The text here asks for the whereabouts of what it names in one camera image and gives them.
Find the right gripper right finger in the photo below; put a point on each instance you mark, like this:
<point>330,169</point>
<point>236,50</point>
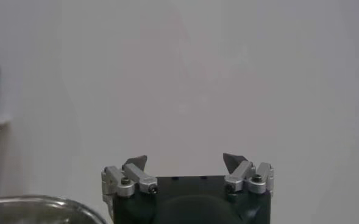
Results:
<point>243,173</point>

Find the steel perforated steamer basket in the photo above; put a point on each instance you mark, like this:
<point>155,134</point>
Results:
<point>45,213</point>

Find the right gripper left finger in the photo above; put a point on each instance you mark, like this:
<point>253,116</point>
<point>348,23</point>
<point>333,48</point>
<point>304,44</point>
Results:
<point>136,176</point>

